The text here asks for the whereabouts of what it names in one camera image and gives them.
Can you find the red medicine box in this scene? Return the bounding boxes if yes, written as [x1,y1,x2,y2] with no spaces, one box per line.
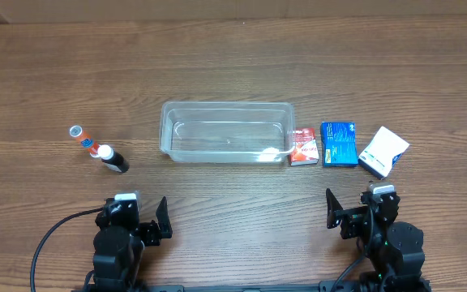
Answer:
[289,128,319,166]

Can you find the blue medicine box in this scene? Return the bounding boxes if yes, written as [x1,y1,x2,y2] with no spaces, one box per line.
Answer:
[319,122,358,167]

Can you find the white medicine box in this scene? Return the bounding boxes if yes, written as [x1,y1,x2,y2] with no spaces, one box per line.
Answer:
[358,127,409,179]

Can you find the clear plastic container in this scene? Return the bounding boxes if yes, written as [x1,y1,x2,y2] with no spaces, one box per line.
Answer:
[160,101,295,164]

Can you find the orange vitamin tube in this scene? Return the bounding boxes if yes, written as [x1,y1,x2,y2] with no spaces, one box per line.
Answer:
[69,125,100,158]

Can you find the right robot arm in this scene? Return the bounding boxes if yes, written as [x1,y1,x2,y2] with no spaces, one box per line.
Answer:
[320,182,431,292]

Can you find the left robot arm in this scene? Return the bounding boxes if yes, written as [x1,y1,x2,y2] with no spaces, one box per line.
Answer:
[82,192,173,292]

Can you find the dark syrup bottle white cap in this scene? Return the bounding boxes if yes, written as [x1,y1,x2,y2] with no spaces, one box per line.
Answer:
[97,144,130,174]

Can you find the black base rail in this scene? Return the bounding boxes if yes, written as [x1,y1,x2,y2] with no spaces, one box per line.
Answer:
[71,279,433,292]

